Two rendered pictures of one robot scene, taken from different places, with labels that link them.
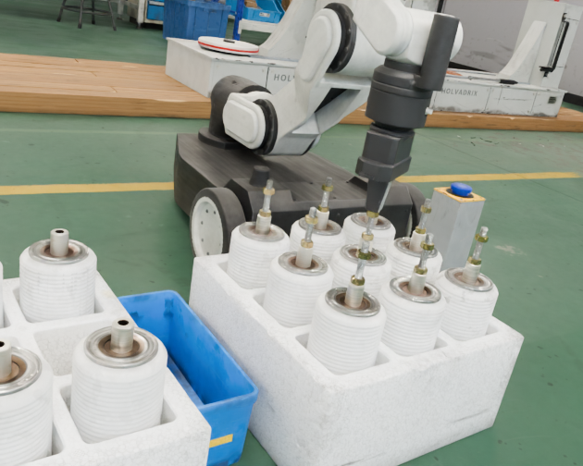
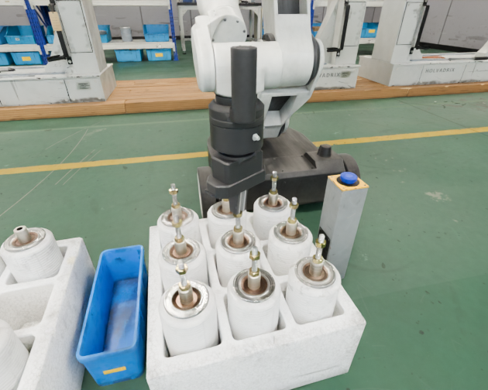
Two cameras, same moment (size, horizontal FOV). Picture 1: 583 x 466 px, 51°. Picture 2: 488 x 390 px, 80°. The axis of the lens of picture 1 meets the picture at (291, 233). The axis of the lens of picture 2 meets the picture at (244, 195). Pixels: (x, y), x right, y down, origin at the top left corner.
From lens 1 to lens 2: 0.57 m
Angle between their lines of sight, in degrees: 23
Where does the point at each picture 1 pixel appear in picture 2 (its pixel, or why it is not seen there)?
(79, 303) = (36, 272)
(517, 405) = (380, 352)
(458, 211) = (341, 197)
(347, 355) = (176, 342)
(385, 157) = (222, 178)
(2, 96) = (156, 104)
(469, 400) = (313, 364)
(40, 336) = (8, 294)
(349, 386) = (165, 373)
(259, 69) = not seen: hidden behind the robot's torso
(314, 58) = not seen: hidden behind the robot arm
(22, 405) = not seen: outside the picture
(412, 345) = (246, 330)
